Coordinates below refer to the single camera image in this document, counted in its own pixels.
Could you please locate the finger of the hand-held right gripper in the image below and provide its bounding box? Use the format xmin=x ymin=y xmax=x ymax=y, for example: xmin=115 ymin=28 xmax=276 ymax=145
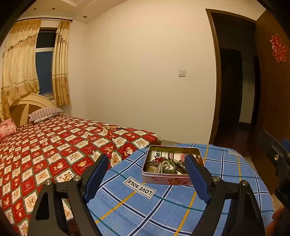
xmin=258 ymin=129 xmax=290 ymax=176

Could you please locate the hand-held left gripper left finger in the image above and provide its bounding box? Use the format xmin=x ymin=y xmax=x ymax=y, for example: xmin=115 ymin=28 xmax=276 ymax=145
xmin=27 ymin=154 xmax=109 ymax=236

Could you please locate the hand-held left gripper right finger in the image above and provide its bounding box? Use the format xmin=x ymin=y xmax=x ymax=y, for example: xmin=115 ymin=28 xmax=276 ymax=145
xmin=184 ymin=154 xmax=265 ymax=236

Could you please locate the pink metal tin box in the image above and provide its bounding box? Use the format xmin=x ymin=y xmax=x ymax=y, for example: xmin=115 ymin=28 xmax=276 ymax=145
xmin=142 ymin=145 xmax=205 ymax=186

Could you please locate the dark bead string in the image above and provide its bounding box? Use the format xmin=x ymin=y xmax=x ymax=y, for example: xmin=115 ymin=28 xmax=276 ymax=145
xmin=146 ymin=158 xmax=159 ymax=172

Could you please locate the person's right hand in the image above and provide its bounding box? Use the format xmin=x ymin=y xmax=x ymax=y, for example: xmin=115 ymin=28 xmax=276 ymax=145
xmin=265 ymin=204 xmax=290 ymax=236

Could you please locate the blue plaid cloth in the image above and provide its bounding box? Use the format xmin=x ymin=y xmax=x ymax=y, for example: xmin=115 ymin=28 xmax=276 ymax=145
xmin=87 ymin=143 xmax=276 ymax=236

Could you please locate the beaded jewellery pile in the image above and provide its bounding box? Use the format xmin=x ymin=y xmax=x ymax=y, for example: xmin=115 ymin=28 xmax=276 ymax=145
xmin=149 ymin=150 xmax=200 ymax=175

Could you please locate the red patterned bed sheet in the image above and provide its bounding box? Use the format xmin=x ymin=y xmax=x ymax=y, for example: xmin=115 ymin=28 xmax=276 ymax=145
xmin=0 ymin=113 xmax=162 ymax=230

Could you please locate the brown wooden wardrobe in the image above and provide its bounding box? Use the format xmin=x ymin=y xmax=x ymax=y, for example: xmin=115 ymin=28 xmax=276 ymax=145
xmin=255 ymin=9 xmax=290 ymax=160

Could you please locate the striped pillow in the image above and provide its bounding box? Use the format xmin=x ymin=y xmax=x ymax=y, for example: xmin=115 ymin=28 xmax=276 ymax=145
xmin=28 ymin=107 xmax=64 ymax=123

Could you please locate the cream wooden headboard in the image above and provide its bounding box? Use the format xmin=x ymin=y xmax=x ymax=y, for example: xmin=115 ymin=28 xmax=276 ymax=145
xmin=0 ymin=93 xmax=57 ymax=127

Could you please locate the pink pillow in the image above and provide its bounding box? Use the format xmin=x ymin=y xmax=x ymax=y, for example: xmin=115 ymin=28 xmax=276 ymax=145
xmin=0 ymin=118 xmax=18 ymax=139

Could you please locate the red paper-cut decoration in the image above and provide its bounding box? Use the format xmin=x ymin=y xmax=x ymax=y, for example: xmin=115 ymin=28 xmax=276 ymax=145
xmin=270 ymin=33 xmax=288 ymax=62

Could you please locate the narrow beige curtain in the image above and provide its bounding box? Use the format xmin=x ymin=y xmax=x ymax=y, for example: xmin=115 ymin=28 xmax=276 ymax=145
xmin=53 ymin=20 xmax=71 ymax=107

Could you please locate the window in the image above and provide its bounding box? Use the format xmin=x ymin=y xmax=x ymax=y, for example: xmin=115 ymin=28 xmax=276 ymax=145
xmin=35 ymin=28 xmax=57 ymax=99

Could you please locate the wide beige curtain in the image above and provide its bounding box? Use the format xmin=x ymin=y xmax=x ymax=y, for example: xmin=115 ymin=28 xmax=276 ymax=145
xmin=1 ymin=19 xmax=42 ymax=110

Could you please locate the dark curtain rod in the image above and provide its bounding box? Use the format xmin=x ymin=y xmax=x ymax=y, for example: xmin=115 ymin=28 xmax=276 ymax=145
xmin=17 ymin=18 xmax=73 ymax=23

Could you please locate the brown bead bracelet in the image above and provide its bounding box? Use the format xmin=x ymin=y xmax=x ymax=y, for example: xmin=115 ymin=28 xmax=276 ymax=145
xmin=174 ymin=163 xmax=189 ymax=175

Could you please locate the silver pearl necklace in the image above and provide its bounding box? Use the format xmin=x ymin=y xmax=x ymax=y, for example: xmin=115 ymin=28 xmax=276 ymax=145
xmin=154 ymin=159 xmax=173 ymax=174

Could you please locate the brown wooden door frame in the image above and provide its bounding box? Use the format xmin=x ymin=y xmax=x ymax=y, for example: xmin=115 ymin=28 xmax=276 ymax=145
xmin=205 ymin=8 xmax=258 ymax=146

